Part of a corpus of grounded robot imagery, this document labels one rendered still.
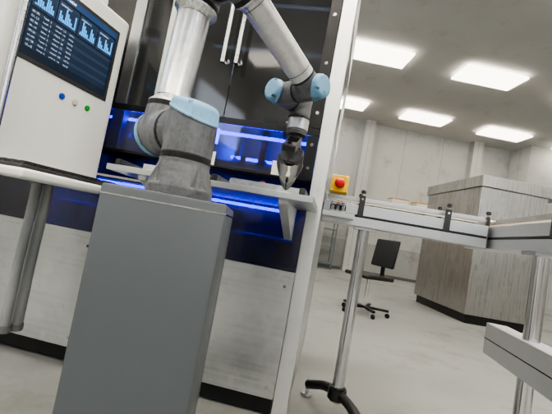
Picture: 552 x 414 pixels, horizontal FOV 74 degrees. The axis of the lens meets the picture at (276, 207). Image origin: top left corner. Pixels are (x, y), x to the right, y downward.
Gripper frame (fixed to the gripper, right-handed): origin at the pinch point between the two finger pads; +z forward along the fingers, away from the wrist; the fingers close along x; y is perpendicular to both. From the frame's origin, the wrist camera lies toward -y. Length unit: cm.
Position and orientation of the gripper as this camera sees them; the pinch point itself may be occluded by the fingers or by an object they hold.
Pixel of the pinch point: (285, 186)
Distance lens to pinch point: 125.7
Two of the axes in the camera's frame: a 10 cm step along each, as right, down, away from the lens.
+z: -1.8, 9.8, -0.8
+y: 1.4, 1.0, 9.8
